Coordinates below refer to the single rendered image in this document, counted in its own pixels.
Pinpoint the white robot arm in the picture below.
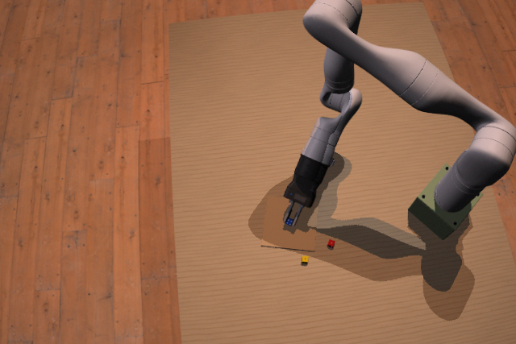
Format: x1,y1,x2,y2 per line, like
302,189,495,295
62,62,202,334
302,0,516,213

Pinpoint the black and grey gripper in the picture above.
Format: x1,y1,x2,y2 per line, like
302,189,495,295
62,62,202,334
283,136,335,226

